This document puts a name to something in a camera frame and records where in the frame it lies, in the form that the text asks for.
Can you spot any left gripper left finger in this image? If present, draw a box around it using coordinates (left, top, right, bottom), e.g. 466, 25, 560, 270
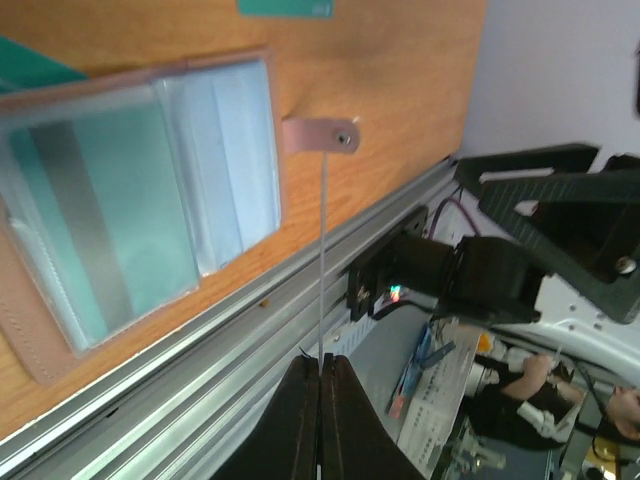
213, 355, 319, 479

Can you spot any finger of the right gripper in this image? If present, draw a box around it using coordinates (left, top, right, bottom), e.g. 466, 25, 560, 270
454, 143, 600, 198
479, 170, 639, 324

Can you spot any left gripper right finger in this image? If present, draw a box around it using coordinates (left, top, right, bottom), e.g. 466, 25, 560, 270
320, 354, 423, 479

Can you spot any teal VIP card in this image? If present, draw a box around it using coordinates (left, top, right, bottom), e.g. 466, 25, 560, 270
0, 37, 87, 95

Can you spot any seated person in background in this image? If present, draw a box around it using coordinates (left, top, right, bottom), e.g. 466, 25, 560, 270
461, 354, 639, 451

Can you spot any aluminium front rail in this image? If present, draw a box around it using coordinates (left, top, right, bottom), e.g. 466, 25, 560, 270
1, 161, 454, 479

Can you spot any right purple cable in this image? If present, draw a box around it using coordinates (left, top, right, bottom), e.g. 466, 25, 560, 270
424, 197, 481, 241

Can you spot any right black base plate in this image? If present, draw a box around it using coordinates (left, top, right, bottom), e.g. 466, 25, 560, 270
346, 205, 429, 322

